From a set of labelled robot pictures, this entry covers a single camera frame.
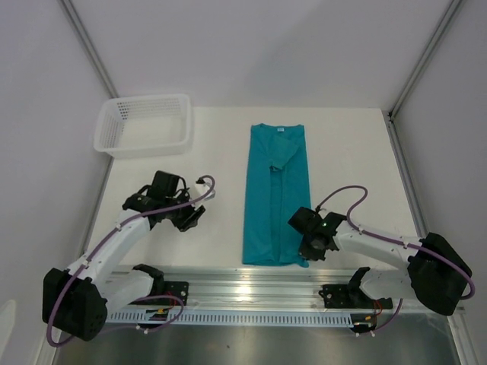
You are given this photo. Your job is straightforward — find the right aluminium frame post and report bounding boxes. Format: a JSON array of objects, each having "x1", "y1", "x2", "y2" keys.
[{"x1": 387, "y1": 0, "x2": 466, "y2": 121}]

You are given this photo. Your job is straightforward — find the aluminium frame post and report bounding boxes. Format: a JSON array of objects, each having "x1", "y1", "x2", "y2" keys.
[
  {"x1": 387, "y1": 0, "x2": 466, "y2": 121},
  {"x1": 57, "y1": 0, "x2": 119, "y2": 99}
]

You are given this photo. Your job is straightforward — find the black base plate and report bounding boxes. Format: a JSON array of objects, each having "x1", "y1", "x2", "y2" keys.
[
  {"x1": 318, "y1": 284, "x2": 393, "y2": 309},
  {"x1": 130, "y1": 281, "x2": 189, "y2": 306}
]

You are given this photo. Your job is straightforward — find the aluminium mounting rail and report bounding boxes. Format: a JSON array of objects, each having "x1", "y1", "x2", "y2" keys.
[{"x1": 106, "y1": 268, "x2": 466, "y2": 314}]

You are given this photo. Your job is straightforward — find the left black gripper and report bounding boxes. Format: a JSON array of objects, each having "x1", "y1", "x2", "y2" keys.
[{"x1": 165, "y1": 188, "x2": 205, "y2": 232}]

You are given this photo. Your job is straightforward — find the left aluminium frame post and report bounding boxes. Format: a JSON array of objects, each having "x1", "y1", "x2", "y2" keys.
[{"x1": 57, "y1": 0, "x2": 119, "y2": 99}]

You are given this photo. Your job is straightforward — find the right aluminium side rail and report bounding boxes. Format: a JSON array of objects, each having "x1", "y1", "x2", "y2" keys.
[{"x1": 383, "y1": 112, "x2": 429, "y2": 239}]

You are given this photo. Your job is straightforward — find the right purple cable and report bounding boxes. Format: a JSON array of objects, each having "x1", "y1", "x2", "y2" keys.
[{"x1": 314, "y1": 185, "x2": 476, "y2": 338}]

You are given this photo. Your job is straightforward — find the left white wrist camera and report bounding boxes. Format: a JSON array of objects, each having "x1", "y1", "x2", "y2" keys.
[{"x1": 194, "y1": 179, "x2": 215, "y2": 200}]

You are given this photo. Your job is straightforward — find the white slotted cable duct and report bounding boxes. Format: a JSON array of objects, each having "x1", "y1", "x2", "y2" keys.
[{"x1": 107, "y1": 309, "x2": 354, "y2": 328}]

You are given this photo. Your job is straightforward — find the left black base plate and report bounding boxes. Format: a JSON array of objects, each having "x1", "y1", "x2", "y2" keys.
[{"x1": 130, "y1": 281, "x2": 189, "y2": 306}]

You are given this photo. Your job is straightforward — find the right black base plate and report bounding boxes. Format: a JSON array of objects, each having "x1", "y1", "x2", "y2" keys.
[{"x1": 318, "y1": 284, "x2": 393, "y2": 309}]

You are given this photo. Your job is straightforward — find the white perforated plastic basket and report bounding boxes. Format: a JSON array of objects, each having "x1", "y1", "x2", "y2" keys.
[{"x1": 94, "y1": 94, "x2": 194, "y2": 159}]

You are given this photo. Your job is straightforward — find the teal t shirt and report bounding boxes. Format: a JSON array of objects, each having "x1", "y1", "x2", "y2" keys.
[{"x1": 242, "y1": 124, "x2": 311, "y2": 268}]

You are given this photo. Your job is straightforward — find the purple cable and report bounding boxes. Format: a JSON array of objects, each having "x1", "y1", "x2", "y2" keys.
[
  {"x1": 46, "y1": 174, "x2": 218, "y2": 349},
  {"x1": 314, "y1": 185, "x2": 476, "y2": 338}
]

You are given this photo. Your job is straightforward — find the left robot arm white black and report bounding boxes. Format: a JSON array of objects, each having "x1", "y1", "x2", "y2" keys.
[{"x1": 42, "y1": 170, "x2": 215, "y2": 348}]

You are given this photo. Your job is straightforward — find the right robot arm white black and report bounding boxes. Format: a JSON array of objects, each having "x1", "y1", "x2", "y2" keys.
[{"x1": 288, "y1": 207, "x2": 472, "y2": 316}]

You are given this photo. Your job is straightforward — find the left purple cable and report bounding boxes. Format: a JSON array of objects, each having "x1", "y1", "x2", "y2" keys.
[{"x1": 46, "y1": 174, "x2": 218, "y2": 349}]

